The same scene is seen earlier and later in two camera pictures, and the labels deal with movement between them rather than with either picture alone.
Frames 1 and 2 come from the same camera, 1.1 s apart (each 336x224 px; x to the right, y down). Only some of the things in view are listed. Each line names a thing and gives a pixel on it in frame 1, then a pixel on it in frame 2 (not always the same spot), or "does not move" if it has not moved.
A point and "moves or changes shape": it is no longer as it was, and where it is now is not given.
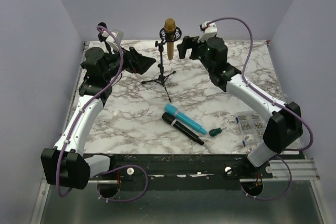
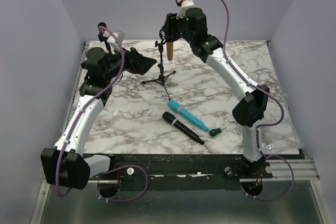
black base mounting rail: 181,172 does not move
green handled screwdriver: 213,132 does not move
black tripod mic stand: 165,37 does not move
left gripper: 135,62 does not move
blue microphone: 170,109 moves or changes shape
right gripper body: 190,43 to 178,27
